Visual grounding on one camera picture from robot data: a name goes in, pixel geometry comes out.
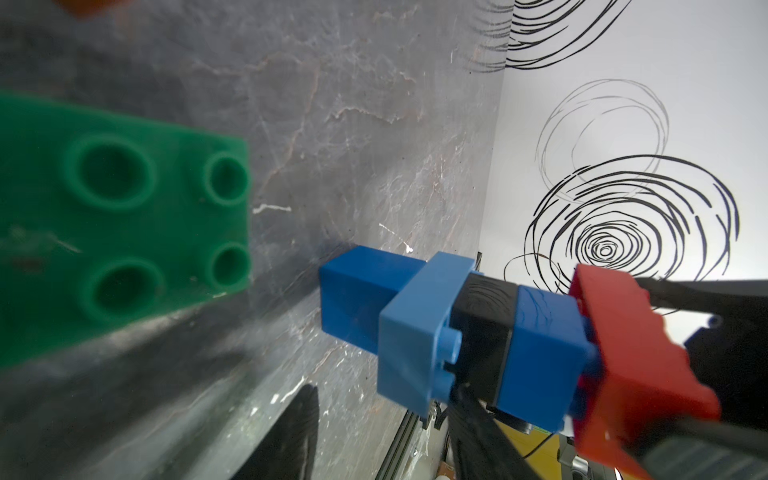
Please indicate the dark blue lego brick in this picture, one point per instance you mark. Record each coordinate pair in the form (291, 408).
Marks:
(356, 286)

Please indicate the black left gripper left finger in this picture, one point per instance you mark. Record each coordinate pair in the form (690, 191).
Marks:
(289, 448)

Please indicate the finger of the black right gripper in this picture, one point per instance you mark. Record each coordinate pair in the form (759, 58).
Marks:
(730, 297)
(688, 448)

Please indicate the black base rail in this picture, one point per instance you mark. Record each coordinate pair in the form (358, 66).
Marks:
(405, 447)

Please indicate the blue square lego brick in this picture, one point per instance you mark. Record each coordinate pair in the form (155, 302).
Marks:
(548, 353)

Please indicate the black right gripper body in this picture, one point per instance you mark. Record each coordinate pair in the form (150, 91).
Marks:
(729, 355)

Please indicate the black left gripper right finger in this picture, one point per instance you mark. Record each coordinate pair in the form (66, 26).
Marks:
(480, 449)

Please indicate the orange lego brick left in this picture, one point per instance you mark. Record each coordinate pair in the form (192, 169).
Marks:
(85, 8)

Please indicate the black square lego brick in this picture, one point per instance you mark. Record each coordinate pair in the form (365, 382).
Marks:
(484, 313)

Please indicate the red long lego brick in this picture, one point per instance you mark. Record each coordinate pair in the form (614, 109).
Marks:
(645, 377)

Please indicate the green long lego brick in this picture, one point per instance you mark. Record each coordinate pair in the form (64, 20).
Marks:
(109, 219)

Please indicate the light blue long lego brick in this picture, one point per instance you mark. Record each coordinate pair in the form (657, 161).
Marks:
(415, 340)

